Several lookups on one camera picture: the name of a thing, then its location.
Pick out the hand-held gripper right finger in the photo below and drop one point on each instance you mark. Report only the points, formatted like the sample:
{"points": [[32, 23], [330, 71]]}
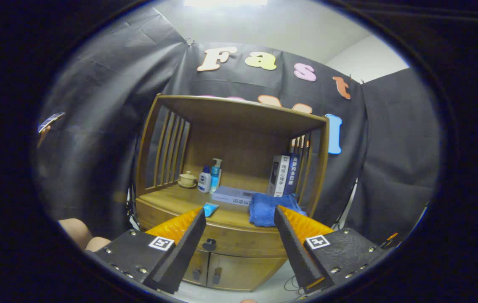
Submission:
{"points": [[296, 248]]}

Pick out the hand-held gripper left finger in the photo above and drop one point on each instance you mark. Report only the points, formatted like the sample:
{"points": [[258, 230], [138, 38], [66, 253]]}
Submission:
{"points": [[186, 252]]}

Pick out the blue white cream tube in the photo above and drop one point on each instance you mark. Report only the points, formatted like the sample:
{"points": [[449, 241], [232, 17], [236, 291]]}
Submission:
{"points": [[210, 209]]}

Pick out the wooden cabinet door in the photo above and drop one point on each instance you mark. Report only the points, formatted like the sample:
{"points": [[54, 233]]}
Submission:
{"points": [[247, 273], [200, 263]]}

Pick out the wooden countertop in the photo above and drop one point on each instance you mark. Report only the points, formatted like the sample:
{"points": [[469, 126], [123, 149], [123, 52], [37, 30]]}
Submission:
{"points": [[171, 198]]}

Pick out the wooden cabinet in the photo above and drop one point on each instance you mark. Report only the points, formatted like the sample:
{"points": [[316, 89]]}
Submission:
{"points": [[239, 151]]}

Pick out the blue folded towel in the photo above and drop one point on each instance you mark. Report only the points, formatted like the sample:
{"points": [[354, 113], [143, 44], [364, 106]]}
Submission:
{"points": [[264, 210]]}

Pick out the white bottle blue cap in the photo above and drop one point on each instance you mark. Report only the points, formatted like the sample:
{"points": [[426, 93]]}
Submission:
{"points": [[204, 183]]}

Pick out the beige lidded teacup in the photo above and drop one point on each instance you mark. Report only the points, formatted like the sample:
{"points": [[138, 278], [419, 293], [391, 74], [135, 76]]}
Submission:
{"points": [[187, 179]]}

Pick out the white standing book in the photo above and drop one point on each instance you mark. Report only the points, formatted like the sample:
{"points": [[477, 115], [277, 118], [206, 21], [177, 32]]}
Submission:
{"points": [[279, 176]]}

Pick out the flat grey book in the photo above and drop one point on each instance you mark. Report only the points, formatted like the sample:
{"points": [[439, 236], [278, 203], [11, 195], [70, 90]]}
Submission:
{"points": [[232, 195]]}

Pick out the dark blue standing book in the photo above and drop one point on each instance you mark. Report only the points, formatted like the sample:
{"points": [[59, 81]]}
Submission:
{"points": [[293, 172]]}

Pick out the blue pump bottle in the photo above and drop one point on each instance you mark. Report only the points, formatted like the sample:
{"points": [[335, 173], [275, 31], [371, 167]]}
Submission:
{"points": [[215, 176]]}

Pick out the orange black tools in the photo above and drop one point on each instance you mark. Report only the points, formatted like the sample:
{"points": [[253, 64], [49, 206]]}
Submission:
{"points": [[391, 236]]}

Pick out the black backdrop cloth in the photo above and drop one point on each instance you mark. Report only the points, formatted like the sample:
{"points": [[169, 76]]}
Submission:
{"points": [[108, 105]]}

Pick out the blue white device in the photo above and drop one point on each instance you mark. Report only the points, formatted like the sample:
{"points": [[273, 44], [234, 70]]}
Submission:
{"points": [[49, 121]]}

